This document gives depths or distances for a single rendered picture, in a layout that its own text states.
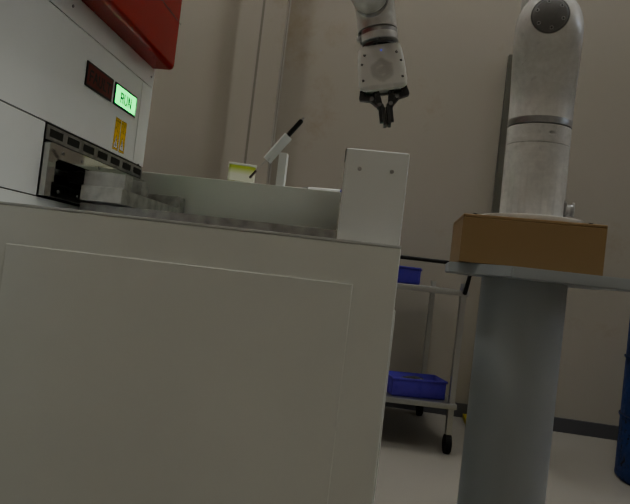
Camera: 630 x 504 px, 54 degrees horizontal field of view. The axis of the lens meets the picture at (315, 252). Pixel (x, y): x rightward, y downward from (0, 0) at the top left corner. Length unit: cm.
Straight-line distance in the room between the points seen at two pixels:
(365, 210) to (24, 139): 57
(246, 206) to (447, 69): 269
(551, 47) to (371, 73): 36
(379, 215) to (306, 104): 312
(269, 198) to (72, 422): 75
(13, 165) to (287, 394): 58
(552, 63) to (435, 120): 271
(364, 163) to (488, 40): 322
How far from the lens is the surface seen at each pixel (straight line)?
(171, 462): 92
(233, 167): 165
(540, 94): 125
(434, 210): 382
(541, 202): 122
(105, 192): 119
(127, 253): 91
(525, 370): 120
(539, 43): 124
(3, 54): 108
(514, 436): 122
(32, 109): 115
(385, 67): 135
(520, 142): 124
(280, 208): 148
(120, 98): 144
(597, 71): 415
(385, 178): 91
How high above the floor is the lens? 77
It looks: 2 degrees up
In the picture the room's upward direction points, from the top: 7 degrees clockwise
